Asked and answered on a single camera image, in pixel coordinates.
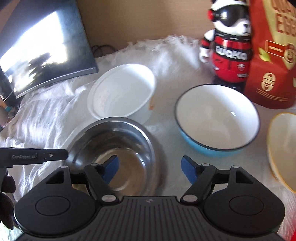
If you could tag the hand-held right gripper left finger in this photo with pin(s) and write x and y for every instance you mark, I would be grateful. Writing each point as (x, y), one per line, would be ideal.
(111, 168)

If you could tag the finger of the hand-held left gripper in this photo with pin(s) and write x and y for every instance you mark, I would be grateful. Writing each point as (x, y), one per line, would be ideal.
(34, 156)

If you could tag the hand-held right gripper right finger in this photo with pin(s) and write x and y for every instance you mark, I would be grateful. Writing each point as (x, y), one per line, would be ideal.
(188, 168)

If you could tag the stainless steel bowl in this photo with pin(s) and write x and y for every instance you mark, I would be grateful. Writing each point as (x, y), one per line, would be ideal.
(131, 141)

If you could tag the blue bowl with white inside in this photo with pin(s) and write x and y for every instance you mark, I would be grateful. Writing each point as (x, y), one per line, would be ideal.
(215, 115)

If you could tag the white bowl with orange print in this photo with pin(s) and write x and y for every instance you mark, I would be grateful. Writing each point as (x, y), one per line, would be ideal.
(124, 90)

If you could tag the stack of plates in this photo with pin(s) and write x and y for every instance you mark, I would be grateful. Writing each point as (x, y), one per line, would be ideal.
(285, 148)

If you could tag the person's left hand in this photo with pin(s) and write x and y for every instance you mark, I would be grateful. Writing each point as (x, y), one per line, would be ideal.
(8, 204)

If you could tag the white textured cloth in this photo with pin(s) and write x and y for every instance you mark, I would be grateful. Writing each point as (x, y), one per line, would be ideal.
(46, 115)

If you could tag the panda figurine in red suit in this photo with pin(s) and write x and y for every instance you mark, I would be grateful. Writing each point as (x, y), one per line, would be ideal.
(231, 53)

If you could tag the red and gold carton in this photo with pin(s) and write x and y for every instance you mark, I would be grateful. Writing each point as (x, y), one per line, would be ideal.
(272, 69)

